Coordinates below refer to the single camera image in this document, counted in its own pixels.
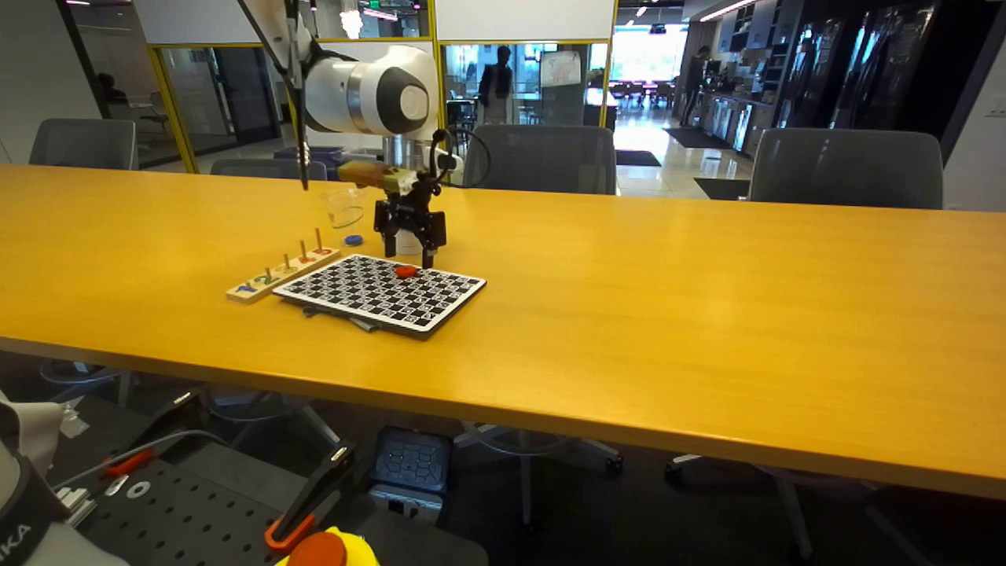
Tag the grey chair far right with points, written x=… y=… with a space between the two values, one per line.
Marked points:
x=883 y=167

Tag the checkered calibration board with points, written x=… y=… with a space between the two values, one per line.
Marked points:
x=368 y=291

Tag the wooden number peg board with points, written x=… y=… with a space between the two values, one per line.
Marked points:
x=292 y=267

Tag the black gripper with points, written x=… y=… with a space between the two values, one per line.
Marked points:
x=409 y=210

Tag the yellow emergency stop button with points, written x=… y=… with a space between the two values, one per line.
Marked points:
x=331 y=550

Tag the wrist camera yellow mount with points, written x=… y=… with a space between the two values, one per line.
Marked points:
x=368 y=173

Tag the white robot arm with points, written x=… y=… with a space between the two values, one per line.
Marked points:
x=387 y=97

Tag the grey chair far left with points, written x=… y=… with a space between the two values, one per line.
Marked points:
x=87 y=144

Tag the grey chair centre back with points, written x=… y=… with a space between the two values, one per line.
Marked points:
x=544 y=158

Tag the clear plastic cup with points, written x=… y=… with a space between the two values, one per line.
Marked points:
x=345 y=214

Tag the grey chair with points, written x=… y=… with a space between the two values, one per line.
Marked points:
x=544 y=158
x=883 y=167
x=87 y=144

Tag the orange handled tool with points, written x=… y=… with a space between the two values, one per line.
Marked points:
x=302 y=515

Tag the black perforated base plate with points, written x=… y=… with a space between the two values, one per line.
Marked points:
x=189 y=507

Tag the orange ring board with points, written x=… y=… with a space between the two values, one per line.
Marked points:
x=405 y=273

